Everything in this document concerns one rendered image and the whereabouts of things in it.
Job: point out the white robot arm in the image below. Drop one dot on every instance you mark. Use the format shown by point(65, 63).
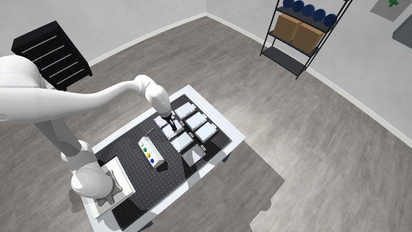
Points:
point(25, 99)

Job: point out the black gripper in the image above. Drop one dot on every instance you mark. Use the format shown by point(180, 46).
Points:
point(170, 121)

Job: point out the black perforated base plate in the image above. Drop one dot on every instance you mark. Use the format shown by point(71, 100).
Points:
point(154, 184)

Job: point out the white button panel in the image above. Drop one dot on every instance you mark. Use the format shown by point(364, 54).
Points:
point(151, 152)

